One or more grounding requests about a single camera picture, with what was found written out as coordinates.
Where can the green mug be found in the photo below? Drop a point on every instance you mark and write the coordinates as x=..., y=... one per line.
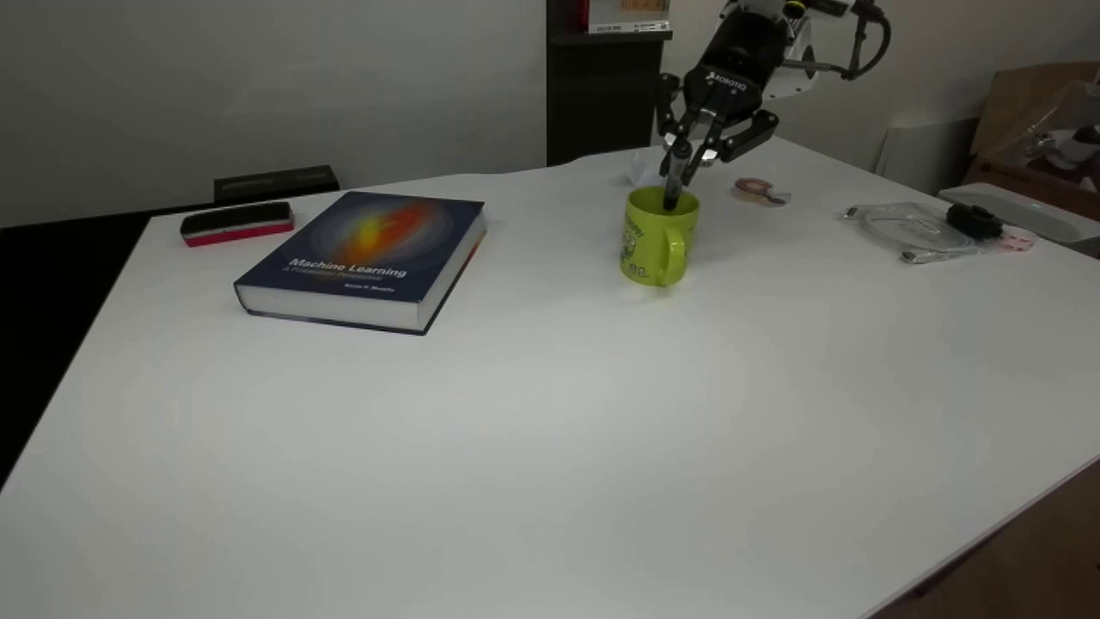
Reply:
x=654, y=240

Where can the coiled white cable bag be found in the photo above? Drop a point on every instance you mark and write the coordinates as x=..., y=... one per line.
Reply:
x=913, y=233

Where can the clear tape roll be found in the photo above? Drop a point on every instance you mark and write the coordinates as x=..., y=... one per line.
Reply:
x=762, y=191

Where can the black small device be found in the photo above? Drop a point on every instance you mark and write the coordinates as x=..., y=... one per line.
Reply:
x=973, y=223

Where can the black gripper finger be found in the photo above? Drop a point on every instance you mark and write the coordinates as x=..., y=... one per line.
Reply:
x=732, y=141
x=673, y=125

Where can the cardboard box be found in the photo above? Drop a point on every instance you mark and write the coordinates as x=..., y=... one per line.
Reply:
x=1043, y=116

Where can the dark wooden cabinet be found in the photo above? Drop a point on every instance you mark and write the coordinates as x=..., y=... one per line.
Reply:
x=599, y=87

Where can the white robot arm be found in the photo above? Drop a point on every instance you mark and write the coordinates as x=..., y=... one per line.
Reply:
x=831, y=39

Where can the blue hardcover book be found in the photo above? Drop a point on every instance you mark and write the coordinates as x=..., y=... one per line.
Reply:
x=370, y=261

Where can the black and red eraser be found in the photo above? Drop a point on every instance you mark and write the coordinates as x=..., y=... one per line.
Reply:
x=235, y=226

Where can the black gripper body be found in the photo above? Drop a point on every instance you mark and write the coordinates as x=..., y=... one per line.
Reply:
x=744, y=68

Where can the black chair back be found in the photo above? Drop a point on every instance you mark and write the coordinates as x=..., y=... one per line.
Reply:
x=272, y=183

